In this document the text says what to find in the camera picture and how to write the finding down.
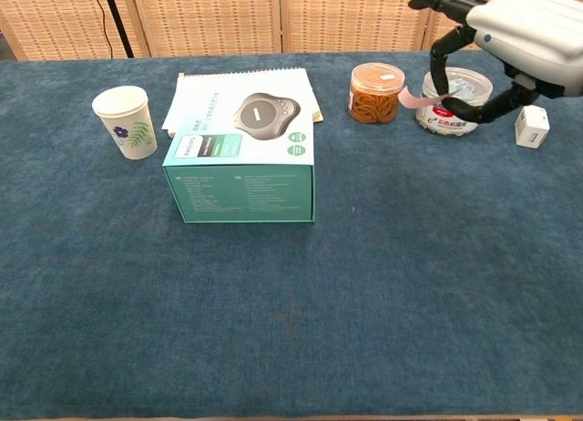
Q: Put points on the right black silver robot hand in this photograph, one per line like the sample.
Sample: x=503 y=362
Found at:
x=524 y=24

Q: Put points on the teal speaker paper box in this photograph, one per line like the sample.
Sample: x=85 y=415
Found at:
x=237 y=193

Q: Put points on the black tripod stand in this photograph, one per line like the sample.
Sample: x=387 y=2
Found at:
x=117 y=24

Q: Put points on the clear jar of binder clips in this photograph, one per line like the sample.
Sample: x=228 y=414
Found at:
x=469 y=86

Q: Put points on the clear jar of rubber bands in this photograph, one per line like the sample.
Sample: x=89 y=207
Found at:
x=375 y=97

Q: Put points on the bamboo folding screen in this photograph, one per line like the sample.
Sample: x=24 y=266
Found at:
x=218 y=20

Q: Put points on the small white cardboard box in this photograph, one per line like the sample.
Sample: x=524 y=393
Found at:
x=530 y=127

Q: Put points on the white spiral notebook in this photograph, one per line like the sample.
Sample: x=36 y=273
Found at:
x=205 y=86

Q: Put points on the blue table cover cloth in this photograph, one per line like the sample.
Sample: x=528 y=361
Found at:
x=291 y=302

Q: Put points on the white floral paper cup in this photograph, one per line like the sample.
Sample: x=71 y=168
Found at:
x=129 y=129

